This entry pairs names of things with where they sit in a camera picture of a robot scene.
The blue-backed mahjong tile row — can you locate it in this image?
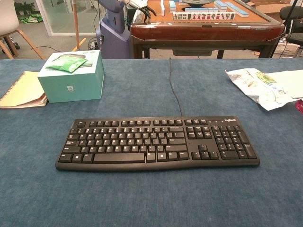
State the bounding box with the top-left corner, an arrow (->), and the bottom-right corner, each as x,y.
185,7 -> 220,13

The white plastic crate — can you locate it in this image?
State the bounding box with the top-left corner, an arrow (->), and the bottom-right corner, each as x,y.
275,37 -> 303,57

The white wooden-legged chair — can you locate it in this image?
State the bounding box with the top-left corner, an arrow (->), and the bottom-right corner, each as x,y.
0,0 -> 45,60

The white paper sheet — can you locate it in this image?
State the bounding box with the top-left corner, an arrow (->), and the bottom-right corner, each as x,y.
266,70 -> 303,99

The black background robot hand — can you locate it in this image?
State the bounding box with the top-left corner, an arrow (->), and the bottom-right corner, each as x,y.
139,5 -> 157,24

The blue tablecloth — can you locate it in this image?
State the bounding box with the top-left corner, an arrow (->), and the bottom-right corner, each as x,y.
0,58 -> 303,227

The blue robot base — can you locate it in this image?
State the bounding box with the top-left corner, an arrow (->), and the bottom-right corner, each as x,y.
96,0 -> 131,59

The green snack packet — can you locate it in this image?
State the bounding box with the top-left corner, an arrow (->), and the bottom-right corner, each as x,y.
45,57 -> 89,73

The black office chair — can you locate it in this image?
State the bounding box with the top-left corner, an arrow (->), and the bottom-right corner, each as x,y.
279,5 -> 303,59

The wooden pole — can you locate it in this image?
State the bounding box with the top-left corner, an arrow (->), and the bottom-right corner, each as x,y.
71,0 -> 87,52

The mahjong tile row face-up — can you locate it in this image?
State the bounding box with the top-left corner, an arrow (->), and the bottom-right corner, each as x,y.
172,11 -> 236,21

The black wired keyboard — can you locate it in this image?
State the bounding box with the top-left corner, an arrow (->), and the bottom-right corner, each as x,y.
55,115 -> 261,172

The teal cardboard box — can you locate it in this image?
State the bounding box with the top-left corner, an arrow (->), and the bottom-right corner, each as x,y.
37,49 -> 105,104

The black keyboard cable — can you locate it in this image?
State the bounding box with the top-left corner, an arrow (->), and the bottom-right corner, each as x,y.
169,57 -> 183,117

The brown mahjong table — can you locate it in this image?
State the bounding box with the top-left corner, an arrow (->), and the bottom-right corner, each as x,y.
129,0 -> 285,59

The white crumpled snack bag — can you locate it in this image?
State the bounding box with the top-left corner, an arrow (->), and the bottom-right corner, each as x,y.
224,68 -> 299,112

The yellow spiral notebook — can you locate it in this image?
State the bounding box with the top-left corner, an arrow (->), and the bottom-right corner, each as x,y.
0,70 -> 49,109

